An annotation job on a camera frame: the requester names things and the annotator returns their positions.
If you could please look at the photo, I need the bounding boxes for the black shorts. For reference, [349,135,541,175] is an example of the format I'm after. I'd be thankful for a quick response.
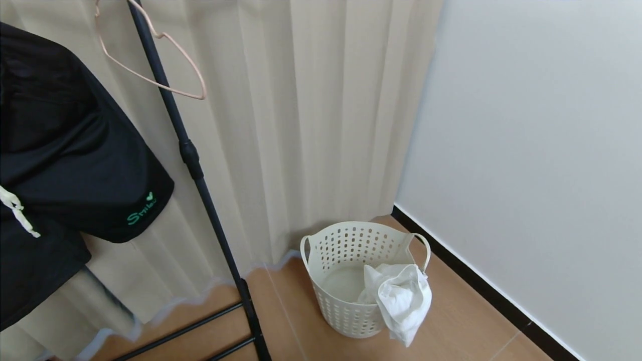
[0,22,176,332]

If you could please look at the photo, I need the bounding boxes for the black clothes rack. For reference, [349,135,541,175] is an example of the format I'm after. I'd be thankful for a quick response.
[112,0,272,361]

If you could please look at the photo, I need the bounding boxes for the white laundry basket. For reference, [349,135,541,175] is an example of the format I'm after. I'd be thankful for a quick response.
[299,221,432,339]

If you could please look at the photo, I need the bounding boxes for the white garment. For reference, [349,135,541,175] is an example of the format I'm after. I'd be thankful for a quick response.
[357,263,433,348]

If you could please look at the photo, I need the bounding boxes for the beige curtain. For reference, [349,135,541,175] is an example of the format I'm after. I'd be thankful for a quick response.
[0,0,445,361]

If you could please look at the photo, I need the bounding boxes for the pink clothes hanger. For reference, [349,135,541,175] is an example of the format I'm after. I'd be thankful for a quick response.
[94,0,208,101]

